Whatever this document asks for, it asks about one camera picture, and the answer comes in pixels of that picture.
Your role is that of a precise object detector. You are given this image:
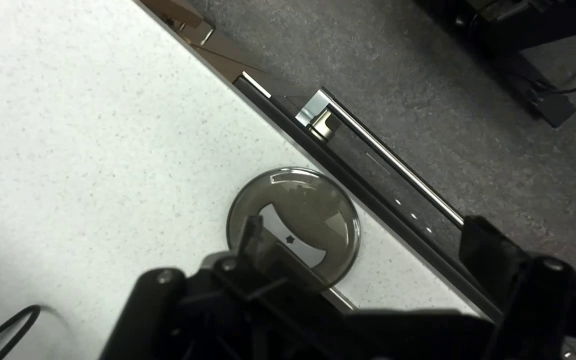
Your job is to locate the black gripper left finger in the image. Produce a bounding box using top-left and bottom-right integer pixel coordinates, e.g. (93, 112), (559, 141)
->
(99, 268), (185, 360)

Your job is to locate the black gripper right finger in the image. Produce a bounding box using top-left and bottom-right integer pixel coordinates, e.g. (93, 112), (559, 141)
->
(459, 216), (571, 360)

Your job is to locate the round glass pot lid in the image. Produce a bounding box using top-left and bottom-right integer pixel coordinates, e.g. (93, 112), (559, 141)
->
(226, 167), (362, 284)

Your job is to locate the black built-in oven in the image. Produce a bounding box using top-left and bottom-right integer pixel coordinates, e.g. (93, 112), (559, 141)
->
(233, 71), (499, 319)

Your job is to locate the black perforated robot table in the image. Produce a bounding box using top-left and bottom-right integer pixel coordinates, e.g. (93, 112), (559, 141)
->
(413, 0), (576, 128)

